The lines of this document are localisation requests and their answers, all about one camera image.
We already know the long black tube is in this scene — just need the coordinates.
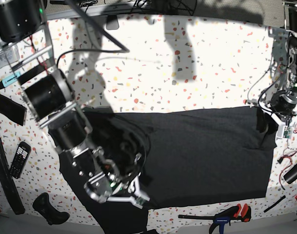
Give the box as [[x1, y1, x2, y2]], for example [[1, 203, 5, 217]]
[[0, 138, 25, 215]]

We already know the black game controller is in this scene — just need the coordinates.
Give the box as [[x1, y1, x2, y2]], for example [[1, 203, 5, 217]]
[[32, 193, 70, 225]]

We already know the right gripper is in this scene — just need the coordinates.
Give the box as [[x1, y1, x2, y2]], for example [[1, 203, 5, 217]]
[[84, 152, 150, 209]]

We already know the grey monitor stand base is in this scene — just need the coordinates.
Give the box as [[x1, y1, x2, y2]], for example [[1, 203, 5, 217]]
[[106, 15, 119, 30]]

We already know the small black rod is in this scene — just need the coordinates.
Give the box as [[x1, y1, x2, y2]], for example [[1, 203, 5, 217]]
[[263, 195, 286, 213]]

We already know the black TV remote control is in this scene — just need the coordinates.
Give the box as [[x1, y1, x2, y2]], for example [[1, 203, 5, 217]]
[[9, 141, 31, 179]]

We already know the black folded cloth strip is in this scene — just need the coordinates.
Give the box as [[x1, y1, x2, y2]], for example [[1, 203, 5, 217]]
[[0, 94, 27, 126]]

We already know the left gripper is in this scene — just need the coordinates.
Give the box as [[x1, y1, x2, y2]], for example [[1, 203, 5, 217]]
[[256, 107, 297, 139]]

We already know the red black wire bundle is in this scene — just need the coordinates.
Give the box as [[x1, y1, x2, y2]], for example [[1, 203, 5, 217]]
[[277, 99, 297, 191]]

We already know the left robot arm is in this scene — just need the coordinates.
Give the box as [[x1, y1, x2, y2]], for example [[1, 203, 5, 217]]
[[249, 0, 297, 139]]

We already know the dark grey T-shirt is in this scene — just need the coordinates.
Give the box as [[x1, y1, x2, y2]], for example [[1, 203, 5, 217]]
[[59, 107, 276, 234]]

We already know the black blue bar clamp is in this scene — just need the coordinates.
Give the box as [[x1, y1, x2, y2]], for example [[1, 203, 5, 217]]
[[178, 204, 252, 234]]

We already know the clear LeRobot parts box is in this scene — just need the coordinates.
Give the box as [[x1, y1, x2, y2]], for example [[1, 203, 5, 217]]
[[0, 45, 20, 68]]

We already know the black cylinder right edge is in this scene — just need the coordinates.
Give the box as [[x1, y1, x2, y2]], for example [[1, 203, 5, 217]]
[[283, 164, 297, 184]]

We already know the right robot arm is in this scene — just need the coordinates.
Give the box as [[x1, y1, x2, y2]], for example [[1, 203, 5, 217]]
[[0, 0, 150, 208]]

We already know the turquoise highlighter pen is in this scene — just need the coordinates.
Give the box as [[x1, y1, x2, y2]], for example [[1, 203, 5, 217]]
[[0, 71, 21, 90]]

